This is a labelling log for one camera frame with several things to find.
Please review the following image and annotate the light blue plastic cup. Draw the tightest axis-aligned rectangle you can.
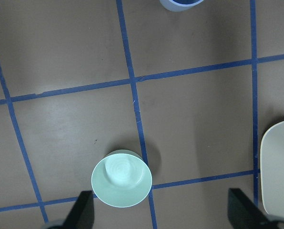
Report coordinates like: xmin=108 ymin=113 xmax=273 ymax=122
xmin=159 ymin=0 xmax=203 ymax=12

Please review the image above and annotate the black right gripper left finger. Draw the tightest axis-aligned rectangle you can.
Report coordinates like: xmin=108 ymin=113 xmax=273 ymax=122
xmin=41 ymin=190 xmax=95 ymax=229

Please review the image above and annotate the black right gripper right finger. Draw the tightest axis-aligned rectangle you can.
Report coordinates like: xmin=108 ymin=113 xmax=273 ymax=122
xmin=228 ymin=188 xmax=284 ymax=229

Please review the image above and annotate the mint green bowl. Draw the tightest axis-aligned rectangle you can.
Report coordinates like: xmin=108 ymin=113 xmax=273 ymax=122
xmin=91 ymin=149 xmax=152 ymax=208

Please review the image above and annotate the white plate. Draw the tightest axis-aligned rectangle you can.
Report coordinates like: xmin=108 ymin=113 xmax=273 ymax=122
xmin=260 ymin=121 xmax=284 ymax=218

